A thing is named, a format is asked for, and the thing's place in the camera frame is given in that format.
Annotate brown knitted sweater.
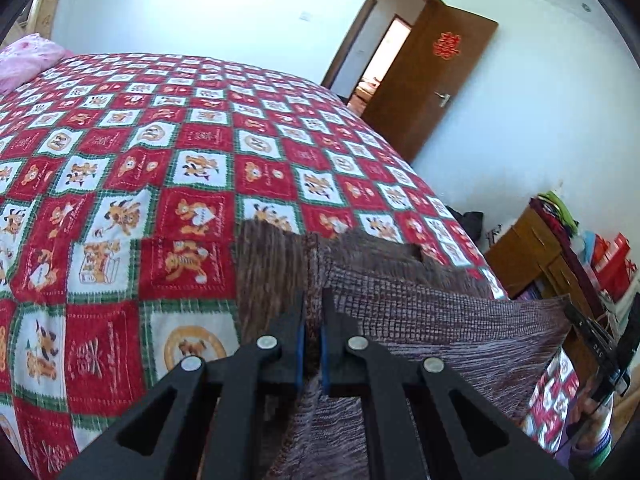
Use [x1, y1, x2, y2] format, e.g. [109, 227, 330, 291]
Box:
[233, 220, 570, 479]

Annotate green sleeve right forearm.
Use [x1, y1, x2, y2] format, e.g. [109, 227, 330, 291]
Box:
[568, 430, 612, 479]

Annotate green folded clothes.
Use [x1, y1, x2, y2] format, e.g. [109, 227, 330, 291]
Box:
[537, 191, 579, 237]

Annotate person's right hand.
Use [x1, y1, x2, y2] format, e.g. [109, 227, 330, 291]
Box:
[567, 377, 613, 451]

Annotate red gift bags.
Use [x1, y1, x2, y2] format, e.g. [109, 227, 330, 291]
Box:
[579, 231, 638, 302]

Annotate wooden desk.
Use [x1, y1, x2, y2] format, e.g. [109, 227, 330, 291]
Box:
[482, 204, 606, 376]

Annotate black bag on floor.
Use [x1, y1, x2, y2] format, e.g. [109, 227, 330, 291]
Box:
[447, 207, 484, 245]

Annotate red patchwork bedspread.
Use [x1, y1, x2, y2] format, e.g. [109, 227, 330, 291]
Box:
[0, 52, 582, 480]

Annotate brown wooden door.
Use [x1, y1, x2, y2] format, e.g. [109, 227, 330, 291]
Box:
[362, 2, 498, 162]

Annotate red double happiness decal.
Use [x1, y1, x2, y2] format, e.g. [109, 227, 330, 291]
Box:
[433, 32, 462, 61]

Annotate pink pillow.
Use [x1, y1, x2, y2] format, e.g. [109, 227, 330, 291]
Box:
[0, 34, 73, 96]

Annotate silver door handle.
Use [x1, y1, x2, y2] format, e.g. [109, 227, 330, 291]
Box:
[434, 91, 451, 108]

